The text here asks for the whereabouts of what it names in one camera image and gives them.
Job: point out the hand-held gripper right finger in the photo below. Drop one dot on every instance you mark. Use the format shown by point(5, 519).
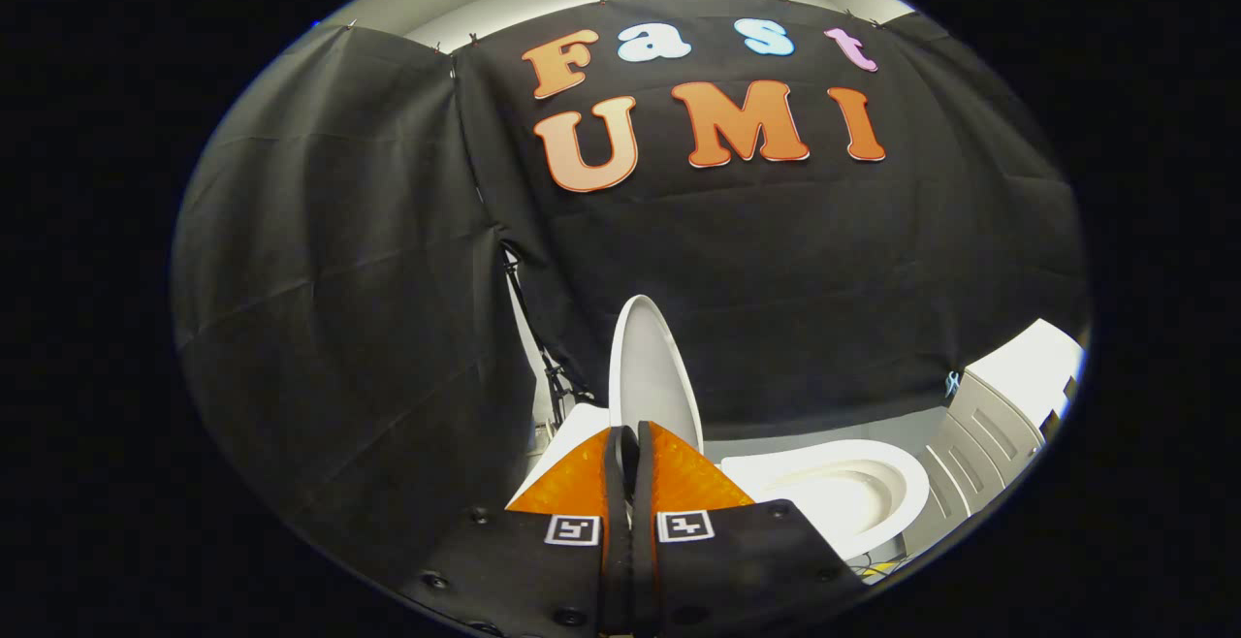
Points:
point(737, 565)

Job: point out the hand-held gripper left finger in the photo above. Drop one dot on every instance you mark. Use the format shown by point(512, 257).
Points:
point(514, 570)

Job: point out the white toilet lid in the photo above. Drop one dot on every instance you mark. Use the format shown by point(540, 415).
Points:
point(652, 376)

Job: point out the white toilet bowl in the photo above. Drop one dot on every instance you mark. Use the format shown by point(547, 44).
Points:
point(834, 497)

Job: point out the black and white stand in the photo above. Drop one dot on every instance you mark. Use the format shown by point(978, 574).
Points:
point(543, 357)

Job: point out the black backdrop cloth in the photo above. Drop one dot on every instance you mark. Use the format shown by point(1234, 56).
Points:
point(776, 279)

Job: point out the white drawer cabinet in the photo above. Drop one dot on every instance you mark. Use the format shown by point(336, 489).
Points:
point(1008, 405)

